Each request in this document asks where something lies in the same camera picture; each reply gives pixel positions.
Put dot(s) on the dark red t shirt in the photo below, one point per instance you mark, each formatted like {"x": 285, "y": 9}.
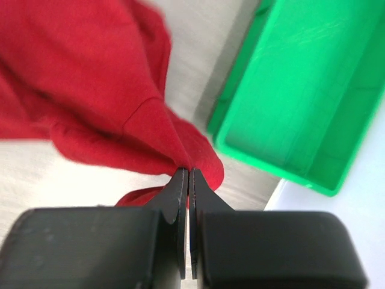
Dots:
{"x": 90, "y": 77}

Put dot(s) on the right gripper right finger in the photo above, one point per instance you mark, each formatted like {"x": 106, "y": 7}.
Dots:
{"x": 267, "y": 249}

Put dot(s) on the green plastic tray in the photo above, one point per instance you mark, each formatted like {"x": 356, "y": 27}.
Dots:
{"x": 303, "y": 90}

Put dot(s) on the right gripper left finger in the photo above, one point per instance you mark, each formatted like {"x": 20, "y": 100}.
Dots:
{"x": 100, "y": 247}

